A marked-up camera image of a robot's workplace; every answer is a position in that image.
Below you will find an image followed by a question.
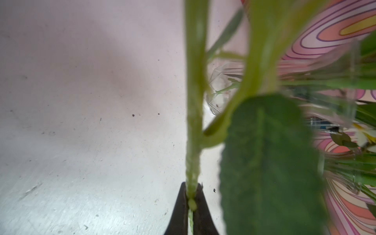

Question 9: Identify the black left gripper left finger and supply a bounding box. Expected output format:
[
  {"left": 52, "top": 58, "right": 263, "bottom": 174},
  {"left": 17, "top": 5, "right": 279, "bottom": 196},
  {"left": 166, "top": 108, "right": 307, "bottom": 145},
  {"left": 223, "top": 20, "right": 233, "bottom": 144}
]
[{"left": 164, "top": 182, "right": 188, "bottom": 235}]

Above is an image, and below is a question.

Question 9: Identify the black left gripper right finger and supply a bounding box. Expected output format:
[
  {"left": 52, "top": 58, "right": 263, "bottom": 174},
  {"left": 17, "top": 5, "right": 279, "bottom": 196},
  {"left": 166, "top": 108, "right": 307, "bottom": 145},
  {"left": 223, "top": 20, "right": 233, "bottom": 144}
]
[{"left": 193, "top": 184, "right": 219, "bottom": 235}]

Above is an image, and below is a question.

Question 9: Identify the small clear glass vase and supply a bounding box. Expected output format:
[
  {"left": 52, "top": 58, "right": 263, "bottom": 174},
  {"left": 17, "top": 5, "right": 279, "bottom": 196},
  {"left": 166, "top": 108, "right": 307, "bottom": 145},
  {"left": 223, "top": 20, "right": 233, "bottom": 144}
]
[{"left": 205, "top": 59, "right": 244, "bottom": 116}]

